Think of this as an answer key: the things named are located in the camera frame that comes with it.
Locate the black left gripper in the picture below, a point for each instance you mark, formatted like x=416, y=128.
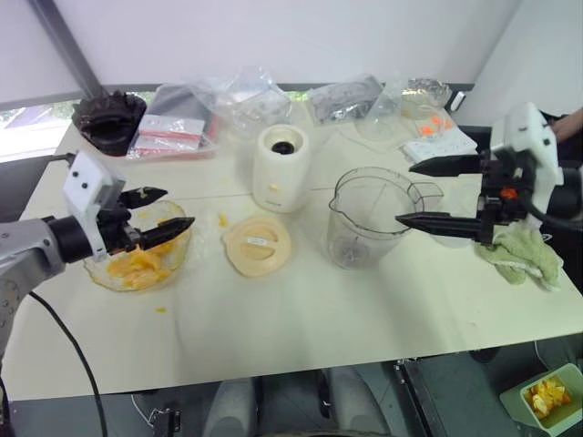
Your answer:
x=116, y=227

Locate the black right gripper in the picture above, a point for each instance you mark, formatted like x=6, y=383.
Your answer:
x=498, y=200

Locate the clear blender jar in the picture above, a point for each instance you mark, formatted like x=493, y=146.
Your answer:
x=360, y=214

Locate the cream blender lid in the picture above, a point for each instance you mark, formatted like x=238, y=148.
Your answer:
x=257, y=248

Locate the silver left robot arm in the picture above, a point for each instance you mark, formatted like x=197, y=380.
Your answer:
x=27, y=246

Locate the person bare forearm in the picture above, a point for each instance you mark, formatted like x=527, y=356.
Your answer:
x=571, y=127

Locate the cream blender base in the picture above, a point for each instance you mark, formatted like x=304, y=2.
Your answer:
x=280, y=177

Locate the white power strip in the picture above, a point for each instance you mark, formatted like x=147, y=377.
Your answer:
x=437, y=148

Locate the orange plugs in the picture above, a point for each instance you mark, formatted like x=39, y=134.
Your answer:
x=435, y=126

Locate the clear glass bowl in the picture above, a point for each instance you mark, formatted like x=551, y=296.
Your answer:
x=102, y=277

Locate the plastic bag with red packets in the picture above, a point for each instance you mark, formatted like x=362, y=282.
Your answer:
x=170, y=129

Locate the white power adapter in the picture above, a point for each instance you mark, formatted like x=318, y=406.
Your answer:
x=457, y=101

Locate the green towel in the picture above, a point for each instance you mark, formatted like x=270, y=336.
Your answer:
x=524, y=259

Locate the foil lined bowl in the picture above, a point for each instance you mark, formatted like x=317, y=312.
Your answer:
x=423, y=98

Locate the black crumpled bag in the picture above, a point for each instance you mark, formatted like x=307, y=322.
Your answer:
x=109, y=118

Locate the clear crumpled plastic bag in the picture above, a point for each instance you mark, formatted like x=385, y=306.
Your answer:
x=246, y=98

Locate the green plastic bin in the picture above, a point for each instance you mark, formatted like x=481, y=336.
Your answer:
x=512, y=398

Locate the orange peels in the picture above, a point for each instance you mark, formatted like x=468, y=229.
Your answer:
x=546, y=396

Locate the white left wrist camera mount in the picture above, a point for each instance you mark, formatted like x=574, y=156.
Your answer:
x=84, y=182

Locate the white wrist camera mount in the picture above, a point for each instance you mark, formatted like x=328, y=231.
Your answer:
x=84, y=182
x=537, y=132

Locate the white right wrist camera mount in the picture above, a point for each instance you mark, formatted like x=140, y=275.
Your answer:
x=537, y=132

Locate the grey window frame beam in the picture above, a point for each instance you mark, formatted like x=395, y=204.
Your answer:
x=73, y=50

